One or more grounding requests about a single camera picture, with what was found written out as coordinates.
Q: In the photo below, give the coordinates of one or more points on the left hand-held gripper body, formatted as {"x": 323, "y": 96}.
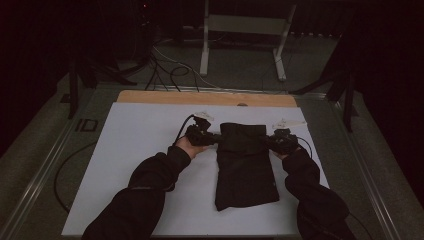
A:
{"x": 198, "y": 133}

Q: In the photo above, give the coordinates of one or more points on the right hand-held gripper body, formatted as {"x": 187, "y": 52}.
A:
{"x": 286, "y": 141}

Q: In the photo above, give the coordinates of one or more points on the black shorts with blue pattern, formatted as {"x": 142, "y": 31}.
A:
{"x": 245, "y": 166}

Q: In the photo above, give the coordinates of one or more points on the person's right hand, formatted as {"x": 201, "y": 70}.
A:
{"x": 283, "y": 155}

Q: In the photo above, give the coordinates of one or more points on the person's left hand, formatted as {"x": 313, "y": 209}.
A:
{"x": 190, "y": 148}

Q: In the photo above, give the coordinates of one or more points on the white table mat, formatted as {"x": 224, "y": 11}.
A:
{"x": 133, "y": 133}

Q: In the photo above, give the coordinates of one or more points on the black tripod stand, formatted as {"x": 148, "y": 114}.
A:
{"x": 348, "y": 100}
{"x": 74, "y": 90}

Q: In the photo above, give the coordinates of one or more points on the metal floor rail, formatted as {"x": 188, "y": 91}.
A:
{"x": 40, "y": 180}
{"x": 366, "y": 180}

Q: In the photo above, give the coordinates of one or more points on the white metal stand frame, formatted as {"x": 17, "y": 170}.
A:
{"x": 246, "y": 25}

